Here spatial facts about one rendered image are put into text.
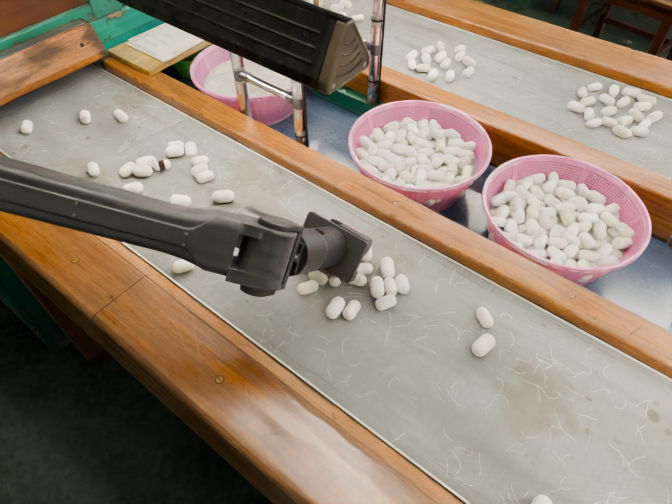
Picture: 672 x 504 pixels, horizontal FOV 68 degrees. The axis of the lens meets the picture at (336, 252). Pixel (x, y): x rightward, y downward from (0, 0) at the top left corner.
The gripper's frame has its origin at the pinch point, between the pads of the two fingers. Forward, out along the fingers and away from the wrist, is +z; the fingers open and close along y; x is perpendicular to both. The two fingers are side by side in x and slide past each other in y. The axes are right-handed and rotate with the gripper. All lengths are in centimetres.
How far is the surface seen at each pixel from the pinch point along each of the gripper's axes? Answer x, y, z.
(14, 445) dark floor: 97, 66, 2
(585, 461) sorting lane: 7.4, -40.6, -6.9
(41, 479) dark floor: 97, 53, 2
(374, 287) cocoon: 3.4, -7.1, -4.2
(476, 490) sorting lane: 14.2, -31.8, -15.2
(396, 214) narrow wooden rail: -5.7, -1.9, 6.5
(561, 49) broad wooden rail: -48, -4, 60
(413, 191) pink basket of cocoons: -9.6, -1.2, 11.6
